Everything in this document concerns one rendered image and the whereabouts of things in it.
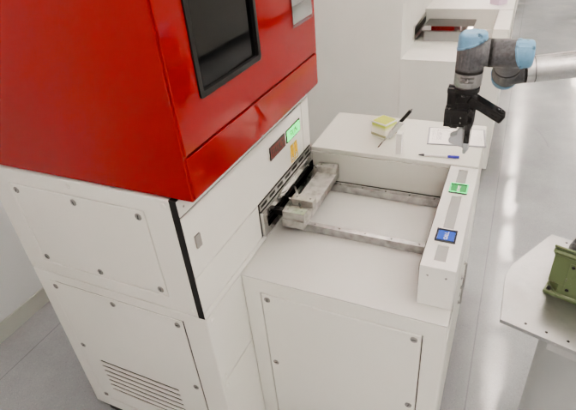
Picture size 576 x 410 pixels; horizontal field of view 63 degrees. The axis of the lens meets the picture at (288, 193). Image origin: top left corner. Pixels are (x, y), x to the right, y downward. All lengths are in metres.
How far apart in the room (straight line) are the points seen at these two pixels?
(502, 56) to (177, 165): 0.88
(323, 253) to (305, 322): 0.23
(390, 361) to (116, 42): 1.13
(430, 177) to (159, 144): 1.05
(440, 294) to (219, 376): 0.72
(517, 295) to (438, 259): 0.26
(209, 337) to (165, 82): 0.77
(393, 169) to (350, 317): 0.63
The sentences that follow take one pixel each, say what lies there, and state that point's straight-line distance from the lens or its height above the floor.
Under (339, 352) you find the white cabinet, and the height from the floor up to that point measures 0.59.
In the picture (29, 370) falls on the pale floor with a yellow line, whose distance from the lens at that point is 2.70.
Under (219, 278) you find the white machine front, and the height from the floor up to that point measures 0.89.
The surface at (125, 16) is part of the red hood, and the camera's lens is 1.01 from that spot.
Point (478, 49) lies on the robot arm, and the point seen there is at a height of 1.42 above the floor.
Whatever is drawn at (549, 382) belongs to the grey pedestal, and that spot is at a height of 0.51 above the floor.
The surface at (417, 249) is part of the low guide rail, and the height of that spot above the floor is 0.84.
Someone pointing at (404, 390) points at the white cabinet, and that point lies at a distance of 1.61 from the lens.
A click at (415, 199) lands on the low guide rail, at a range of 1.77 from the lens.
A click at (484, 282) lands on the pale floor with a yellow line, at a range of 2.74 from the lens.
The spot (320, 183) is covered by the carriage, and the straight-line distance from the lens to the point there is 1.79.
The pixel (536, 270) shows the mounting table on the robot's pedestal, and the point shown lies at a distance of 1.59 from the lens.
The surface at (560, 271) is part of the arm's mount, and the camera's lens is 1.47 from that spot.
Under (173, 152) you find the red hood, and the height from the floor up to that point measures 1.35.
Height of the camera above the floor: 1.82
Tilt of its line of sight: 32 degrees down
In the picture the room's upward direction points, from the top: 6 degrees counter-clockwise
